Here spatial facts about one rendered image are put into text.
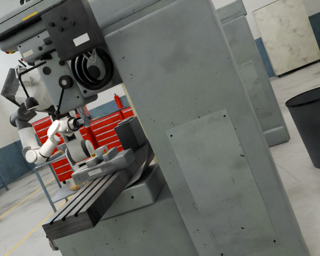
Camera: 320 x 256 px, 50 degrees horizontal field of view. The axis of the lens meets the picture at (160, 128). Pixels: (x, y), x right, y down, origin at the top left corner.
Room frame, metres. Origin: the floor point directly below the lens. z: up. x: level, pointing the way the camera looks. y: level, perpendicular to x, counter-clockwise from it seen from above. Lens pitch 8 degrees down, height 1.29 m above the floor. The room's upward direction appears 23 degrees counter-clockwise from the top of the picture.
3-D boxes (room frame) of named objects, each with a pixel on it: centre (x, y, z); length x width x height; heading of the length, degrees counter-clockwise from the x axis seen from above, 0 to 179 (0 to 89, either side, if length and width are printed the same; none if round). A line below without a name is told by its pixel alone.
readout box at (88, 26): (1.54, 0.18, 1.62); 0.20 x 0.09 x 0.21; 74
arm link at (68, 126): (2.01, 0.44, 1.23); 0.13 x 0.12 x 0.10; 139
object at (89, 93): (1.89, 0.18, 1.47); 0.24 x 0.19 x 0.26; 164
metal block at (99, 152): (1.98, 0.36, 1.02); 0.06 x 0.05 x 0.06; 163
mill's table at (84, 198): (2.01, 0.35, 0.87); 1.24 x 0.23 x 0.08; 164
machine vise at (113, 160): (1.99, 0.39, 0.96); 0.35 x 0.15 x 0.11; 73
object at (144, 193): (1.95, 0.37, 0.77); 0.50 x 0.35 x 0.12; 74
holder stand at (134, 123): (2.46, 0.21, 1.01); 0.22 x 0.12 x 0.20; 165
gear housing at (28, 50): (1.94, 0.33, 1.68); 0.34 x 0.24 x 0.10; 74
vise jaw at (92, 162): (1.99, 0.41, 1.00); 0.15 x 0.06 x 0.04; 163
